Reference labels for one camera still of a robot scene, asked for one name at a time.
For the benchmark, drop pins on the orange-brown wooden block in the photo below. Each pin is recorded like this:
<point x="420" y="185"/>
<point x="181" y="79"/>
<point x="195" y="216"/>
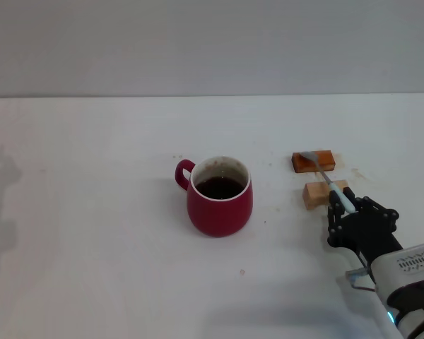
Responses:
<point x="325" y="162"/>

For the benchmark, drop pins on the right wrist camera housing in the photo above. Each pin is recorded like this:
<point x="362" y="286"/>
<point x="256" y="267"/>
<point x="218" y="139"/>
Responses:
<point x="392" y="263"/>

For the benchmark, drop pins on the light wooden arch block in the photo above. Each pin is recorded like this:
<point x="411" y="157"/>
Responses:
<point x="312" y="196"/>

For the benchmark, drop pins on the red ceramic coffee cup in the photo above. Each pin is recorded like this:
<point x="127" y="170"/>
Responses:
<point x="219" y="215"/>

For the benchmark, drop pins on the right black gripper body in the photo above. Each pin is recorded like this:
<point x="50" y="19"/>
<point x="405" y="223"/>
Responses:
<point x="364" y="234"/>

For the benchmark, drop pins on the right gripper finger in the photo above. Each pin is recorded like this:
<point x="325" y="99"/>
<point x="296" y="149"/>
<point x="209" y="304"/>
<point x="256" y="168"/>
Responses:
<point x="334" y="219"/>
<point x="378" y="210"/>

